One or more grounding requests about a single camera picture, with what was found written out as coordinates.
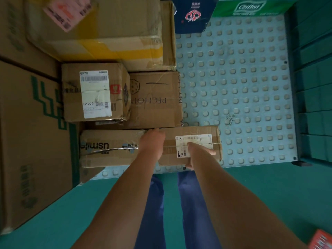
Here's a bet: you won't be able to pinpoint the person's left hand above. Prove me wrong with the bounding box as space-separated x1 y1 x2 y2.
139 128 166 163

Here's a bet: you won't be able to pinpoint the person's right hand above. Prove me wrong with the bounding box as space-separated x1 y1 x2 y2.
185 142 217 171

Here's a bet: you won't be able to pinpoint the cardboard box with white label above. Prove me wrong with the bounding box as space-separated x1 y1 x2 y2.
158 125 223 167

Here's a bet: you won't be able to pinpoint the person's right forearm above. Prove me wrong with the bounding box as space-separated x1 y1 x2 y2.
191 159 310 249

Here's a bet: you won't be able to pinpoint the person's left forearm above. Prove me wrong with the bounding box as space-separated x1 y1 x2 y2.
71 152 166 249

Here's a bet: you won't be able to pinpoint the cardboard box with hexagon print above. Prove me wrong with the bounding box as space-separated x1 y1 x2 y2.
88 71 183 130

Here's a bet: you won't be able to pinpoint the long cardboard box black print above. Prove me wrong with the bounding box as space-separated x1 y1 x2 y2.
79 129 146 168

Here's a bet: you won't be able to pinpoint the person's right leg blue trousers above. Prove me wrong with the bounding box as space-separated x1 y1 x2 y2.
177 170 223 249

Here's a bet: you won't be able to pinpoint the person's leg blue trousers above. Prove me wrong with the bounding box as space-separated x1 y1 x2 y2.
134 175 166 249
177 170 223 249

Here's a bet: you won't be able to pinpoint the small taped box white label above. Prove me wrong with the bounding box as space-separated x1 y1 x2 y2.
61 62 131 122

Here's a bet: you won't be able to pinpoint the light blue studded cart platform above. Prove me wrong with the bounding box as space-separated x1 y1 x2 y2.
89 14 299 181

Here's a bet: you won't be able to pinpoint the person's left leg blue trousers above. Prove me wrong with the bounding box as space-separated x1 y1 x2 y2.
134 175 166 249

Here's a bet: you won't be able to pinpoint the tall plain cardboard box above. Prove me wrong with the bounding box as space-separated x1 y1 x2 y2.
159 0 177 71

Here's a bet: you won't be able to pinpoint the large box with yellow tape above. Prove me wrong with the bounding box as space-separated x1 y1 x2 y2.
25 0 164 71

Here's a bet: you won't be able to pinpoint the dark blue box red print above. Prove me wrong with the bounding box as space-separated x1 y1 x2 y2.
161 0 220 34

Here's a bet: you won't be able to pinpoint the large cardboard box green print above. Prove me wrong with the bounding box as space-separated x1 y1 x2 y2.
0 60 81 235

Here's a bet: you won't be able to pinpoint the dark green ribbed crate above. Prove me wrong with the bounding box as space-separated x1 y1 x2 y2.
284 0 332 167

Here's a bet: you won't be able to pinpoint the red printed packet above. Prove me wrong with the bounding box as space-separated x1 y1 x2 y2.
308 229 332 249

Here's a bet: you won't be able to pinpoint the green box with white print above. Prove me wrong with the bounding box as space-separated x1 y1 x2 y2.
211 0 300 17

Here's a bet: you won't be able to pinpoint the large brown cardboard box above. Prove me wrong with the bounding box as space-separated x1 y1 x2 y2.
0 0 62 80

